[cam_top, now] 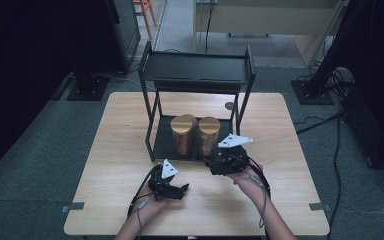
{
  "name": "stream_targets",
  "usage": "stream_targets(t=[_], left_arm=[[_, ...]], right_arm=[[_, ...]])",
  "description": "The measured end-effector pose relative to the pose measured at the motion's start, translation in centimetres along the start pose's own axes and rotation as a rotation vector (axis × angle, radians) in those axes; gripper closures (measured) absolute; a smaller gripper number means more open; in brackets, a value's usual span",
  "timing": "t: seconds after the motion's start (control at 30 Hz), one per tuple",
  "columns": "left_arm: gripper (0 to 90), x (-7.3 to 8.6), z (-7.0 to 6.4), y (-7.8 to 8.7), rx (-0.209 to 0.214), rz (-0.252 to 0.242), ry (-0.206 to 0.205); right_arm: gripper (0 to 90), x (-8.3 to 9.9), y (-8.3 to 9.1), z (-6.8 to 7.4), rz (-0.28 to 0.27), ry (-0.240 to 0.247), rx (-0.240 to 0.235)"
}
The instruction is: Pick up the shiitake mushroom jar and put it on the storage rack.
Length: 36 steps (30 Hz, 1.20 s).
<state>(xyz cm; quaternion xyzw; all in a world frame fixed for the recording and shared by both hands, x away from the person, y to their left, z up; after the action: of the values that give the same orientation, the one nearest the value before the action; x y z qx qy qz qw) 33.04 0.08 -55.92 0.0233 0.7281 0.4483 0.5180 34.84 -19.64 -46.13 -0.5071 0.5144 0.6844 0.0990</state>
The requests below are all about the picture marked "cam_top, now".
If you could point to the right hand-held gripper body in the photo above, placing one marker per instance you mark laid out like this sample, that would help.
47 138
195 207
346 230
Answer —
231 160

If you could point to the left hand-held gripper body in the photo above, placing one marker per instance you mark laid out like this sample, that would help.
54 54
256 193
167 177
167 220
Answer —
159 188

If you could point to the glass jar with pale contents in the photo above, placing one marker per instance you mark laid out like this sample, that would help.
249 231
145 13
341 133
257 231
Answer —
209 125

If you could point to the glass jar with reddish contents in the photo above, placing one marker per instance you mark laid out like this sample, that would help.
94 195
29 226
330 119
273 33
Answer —
183 124

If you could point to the black metal two-tier rack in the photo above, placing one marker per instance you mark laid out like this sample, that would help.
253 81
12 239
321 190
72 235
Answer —
196 68

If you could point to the person's left hand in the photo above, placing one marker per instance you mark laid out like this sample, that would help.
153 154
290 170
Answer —
151 206

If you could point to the person's right hand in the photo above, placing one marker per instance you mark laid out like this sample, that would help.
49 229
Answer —
246 176

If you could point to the round grey table grommet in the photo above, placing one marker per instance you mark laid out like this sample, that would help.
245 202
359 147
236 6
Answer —
229 106

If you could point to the grey tape strip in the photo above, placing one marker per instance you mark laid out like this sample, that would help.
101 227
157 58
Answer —
319 207
73 207

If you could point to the black equipment box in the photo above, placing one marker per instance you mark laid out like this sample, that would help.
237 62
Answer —
370 126

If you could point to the beige desk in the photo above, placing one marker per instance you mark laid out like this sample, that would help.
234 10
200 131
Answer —
263 16

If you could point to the dark cabinet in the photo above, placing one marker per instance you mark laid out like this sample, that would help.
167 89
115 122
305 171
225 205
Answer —
126 33

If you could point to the black slanted stand pole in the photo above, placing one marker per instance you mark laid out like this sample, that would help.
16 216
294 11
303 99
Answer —
340 46

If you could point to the orange wooden chair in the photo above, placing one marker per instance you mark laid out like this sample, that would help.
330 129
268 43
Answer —
145 10

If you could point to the black stand base plate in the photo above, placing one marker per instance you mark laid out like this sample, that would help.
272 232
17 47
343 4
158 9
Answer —
88 88
312 93

